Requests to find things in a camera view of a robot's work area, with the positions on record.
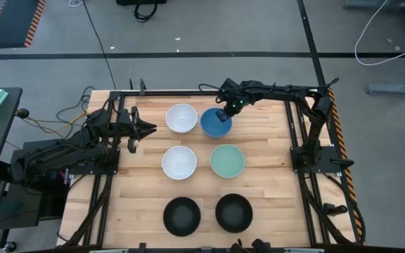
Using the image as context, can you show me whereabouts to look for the black equipment box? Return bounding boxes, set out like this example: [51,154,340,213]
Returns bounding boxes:
[0,138,77,229]

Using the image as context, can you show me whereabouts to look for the black clamp handle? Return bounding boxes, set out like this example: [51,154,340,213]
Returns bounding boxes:
[323,203,349,216]
[330,158,355,168]

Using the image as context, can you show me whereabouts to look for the coiled black cable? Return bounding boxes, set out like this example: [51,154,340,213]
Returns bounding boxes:
[134,3,158,23]

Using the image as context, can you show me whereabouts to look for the long white floor cable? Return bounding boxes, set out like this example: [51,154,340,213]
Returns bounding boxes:
[354,0,405,67]

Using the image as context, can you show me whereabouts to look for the mint green bowl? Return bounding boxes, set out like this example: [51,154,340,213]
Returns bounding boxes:
[210,143,246,179]

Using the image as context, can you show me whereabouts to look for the black metal table frame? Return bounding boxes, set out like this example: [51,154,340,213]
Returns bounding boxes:
[61,89,361,253]

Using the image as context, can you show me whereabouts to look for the grey furniture leg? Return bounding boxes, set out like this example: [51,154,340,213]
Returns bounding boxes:
[366,75,405,96]

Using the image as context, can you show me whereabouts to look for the black bowl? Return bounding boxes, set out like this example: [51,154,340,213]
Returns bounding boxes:
[214,193,254,234]
[162,196,202,238]

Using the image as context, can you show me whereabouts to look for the black tangled cable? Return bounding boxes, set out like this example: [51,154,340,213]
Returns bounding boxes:
[55,86,96,140]

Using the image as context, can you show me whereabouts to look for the black floor mat striped edge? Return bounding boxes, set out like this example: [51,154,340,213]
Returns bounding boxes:
[0,0,47,49]

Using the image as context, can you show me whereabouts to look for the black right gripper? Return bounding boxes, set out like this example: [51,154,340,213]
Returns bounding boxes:
[216,91,249,123]

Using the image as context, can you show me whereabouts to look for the yellow cable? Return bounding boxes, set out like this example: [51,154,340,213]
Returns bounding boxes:
[30,111,87,134]

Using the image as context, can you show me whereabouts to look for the black blurry object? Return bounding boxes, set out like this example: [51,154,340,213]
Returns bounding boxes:
[229,238,271,253]

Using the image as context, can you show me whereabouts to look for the grey furniture base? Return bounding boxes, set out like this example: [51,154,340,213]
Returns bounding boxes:
[342,0,405,11]

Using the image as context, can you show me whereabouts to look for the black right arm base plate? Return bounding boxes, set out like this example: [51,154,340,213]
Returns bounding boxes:
[290,145,342,174]

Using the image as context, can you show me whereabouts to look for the white bowl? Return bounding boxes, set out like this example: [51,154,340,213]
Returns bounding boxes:
[165,103,199,134]
[161,145,198,181]

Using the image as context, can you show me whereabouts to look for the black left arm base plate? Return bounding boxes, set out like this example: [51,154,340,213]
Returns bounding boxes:
[69,147,121,176]

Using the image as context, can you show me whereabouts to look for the blue bowl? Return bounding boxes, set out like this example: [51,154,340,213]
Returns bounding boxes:
[200,107,233,138]

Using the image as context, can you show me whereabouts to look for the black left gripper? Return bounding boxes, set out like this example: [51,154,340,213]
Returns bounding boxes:
[116,106,158,155]

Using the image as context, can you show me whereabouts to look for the long black floor cable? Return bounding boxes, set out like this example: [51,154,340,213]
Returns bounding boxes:
[82,0,117,91]

